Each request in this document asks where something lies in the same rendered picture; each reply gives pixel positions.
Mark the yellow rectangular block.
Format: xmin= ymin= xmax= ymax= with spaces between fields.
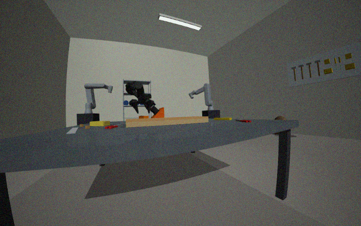
xmin=90 ymin=121 xmax=110 ymax=127

